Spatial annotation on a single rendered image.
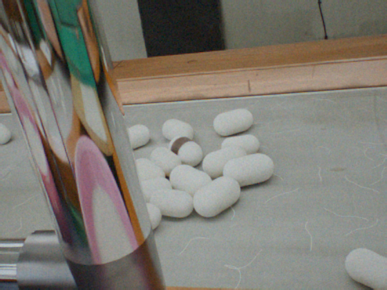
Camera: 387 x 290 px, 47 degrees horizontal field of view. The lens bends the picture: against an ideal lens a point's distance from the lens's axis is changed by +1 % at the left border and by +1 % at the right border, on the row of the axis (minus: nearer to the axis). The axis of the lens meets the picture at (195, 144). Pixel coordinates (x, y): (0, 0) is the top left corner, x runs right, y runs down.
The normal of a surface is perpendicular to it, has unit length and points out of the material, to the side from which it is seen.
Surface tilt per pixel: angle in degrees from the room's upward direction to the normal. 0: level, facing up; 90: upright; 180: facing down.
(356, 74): 45
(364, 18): 91
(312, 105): 0
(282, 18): 90
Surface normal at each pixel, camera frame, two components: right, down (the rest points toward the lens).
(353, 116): -0.15, -0.88
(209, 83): -0.24, -0.30
